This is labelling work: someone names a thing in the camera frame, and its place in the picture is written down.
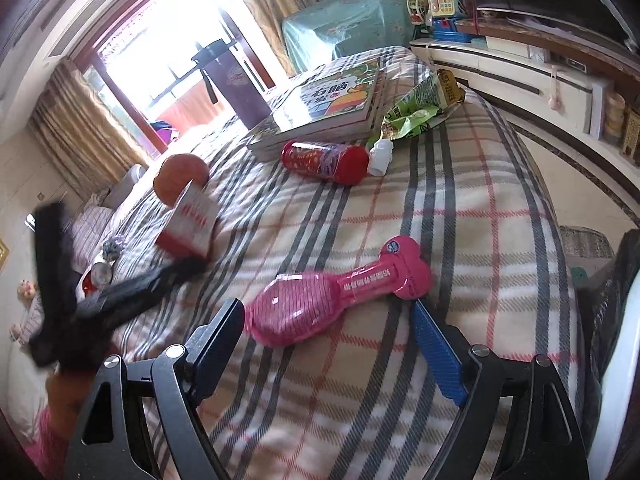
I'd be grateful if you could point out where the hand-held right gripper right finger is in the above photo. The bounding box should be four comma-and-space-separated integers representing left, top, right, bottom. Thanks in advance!
412, 300, 591, 480

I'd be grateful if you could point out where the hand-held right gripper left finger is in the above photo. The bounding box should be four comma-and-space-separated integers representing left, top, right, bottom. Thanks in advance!
64, 297, 246, 480

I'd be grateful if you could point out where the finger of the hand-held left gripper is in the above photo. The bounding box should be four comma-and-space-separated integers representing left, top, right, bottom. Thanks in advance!
102, 255, 207, 321

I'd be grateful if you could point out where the small red white box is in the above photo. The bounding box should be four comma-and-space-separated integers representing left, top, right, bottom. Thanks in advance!
155, 182, 218, 261

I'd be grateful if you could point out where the pink toy package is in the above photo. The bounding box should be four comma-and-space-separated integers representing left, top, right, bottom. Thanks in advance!
245, 236, 433, 348

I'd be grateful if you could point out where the person's left hand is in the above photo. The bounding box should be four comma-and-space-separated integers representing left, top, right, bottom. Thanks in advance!
45, 345, 118, 436

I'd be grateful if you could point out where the striped pillow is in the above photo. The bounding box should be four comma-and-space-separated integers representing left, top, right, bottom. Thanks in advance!
65, 205, 116, 271

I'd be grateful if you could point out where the orange ball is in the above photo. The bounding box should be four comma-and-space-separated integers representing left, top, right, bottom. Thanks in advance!
152, 154, 210, 206

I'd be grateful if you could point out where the beige curtain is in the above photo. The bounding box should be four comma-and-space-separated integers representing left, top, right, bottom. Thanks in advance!
220, 0, 361, 78
27, 60, 151, 201

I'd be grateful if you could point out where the plaid blanket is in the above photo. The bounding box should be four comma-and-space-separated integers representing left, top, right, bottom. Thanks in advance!
65, 45, 586, 480

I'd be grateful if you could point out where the grey floor mat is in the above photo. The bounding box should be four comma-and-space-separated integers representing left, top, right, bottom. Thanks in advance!
557, 225, 613, 261

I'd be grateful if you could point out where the stack of children's books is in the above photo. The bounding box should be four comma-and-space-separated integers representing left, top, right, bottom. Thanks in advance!
246, 77, 382, 162

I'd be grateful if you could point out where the red plastic bottle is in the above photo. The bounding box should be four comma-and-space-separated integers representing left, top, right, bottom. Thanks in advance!
280, 140, 371, 186

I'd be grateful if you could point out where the small white bottle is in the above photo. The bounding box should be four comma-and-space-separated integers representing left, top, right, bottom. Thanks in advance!
367, 139, 396, 177

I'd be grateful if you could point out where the dark purple tumbler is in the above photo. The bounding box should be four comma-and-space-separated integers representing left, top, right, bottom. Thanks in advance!
207, 47, 276, 131

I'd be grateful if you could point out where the balcony window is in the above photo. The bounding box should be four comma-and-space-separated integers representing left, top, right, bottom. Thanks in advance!
95, 0, 261, 128

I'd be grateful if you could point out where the green snack bag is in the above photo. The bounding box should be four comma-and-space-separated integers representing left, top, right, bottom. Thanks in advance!
372, 69, 466, 143

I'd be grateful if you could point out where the green cover picture book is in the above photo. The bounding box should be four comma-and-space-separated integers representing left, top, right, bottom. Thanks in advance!
297, 59, 387, 125

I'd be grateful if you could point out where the pink child safety lock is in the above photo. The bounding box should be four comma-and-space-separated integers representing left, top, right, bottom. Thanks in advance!
547, 65, 562, 111

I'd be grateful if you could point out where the tall white box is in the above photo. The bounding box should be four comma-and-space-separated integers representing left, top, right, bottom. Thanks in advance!
590, 80, 608, 141

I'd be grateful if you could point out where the round wooden stacked box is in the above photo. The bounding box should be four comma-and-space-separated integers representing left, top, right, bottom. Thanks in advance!
602, 92, 626, 143

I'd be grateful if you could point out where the white television cabinet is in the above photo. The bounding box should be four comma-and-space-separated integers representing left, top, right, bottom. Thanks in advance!
410, 5, 640, 171

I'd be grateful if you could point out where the teal cloth covered appliance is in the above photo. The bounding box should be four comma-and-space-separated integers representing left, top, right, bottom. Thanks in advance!
281, 0, 416, 76

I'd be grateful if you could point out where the yellow toy cash register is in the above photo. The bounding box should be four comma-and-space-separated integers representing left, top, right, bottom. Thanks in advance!
425, 0, 473, 43

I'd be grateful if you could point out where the yellow toy basket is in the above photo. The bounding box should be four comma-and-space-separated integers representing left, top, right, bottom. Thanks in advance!
406, 0, 431, 28

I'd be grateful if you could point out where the wooden abacus frame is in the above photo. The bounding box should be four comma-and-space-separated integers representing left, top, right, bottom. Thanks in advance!
622, 107, 640, 161

